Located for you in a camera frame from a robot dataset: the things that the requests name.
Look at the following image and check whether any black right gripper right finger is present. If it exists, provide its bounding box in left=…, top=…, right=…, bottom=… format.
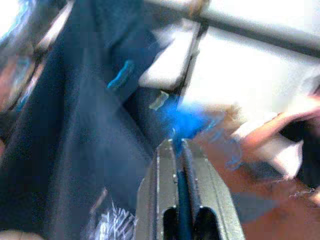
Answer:
left=181, top=138, right=246, bottom=240

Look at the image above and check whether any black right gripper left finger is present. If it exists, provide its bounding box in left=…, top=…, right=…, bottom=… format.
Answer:
left=136, top=139, right=181, bottom=240

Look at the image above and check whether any blue wire clothes hanger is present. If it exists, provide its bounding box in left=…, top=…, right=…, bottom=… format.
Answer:
left=107, top=59, right=226, bottom=240

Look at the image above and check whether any red hanging garment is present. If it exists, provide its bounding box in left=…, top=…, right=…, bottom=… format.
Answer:
left=194, top=109, right=320, bottom=240

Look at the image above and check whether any black garment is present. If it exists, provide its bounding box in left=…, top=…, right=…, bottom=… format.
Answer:
left=0, top=0, right=201, bottom=240

